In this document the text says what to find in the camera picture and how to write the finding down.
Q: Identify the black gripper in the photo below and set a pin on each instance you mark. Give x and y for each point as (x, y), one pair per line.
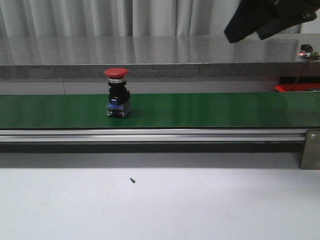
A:
(258, 16)

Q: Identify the red mushroom push button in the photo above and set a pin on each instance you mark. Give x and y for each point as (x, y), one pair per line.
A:
(119, 103)

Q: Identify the grey granite counter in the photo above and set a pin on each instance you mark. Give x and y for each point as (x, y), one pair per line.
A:
(156, 56)

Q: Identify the small green circuit board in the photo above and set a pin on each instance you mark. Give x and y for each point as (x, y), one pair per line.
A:
(307, 51)

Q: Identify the red plastic tray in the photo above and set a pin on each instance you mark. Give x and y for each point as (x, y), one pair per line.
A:
(300, 87)

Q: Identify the green conveyor belt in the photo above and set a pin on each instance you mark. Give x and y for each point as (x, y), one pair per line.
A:
(164, 110)

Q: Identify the white pleated curtain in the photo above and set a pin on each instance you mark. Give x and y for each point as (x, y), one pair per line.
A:
(115, 18)

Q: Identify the steel conveyor bracket right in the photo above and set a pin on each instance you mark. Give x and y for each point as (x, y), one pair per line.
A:
(311, 152)

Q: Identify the aluminium conveyor frame rail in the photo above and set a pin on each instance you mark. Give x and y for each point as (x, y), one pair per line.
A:
(154, 135)

